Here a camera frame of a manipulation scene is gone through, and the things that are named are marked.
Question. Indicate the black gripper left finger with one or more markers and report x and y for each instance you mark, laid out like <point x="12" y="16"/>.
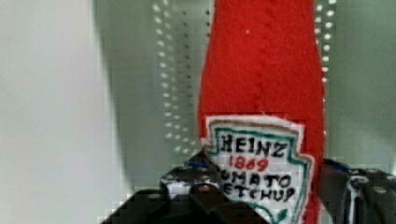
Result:
<point x="188" y="194"/>

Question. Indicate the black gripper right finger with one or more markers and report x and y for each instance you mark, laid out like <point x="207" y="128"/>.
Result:
<point x="357" y="196"/>

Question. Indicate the red felt ketchup bottle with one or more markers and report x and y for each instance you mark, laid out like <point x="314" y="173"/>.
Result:
<point x="261" y="109"/>

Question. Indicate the green oval strainer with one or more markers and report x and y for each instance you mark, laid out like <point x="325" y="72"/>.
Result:
<point x="155" y="53"/>

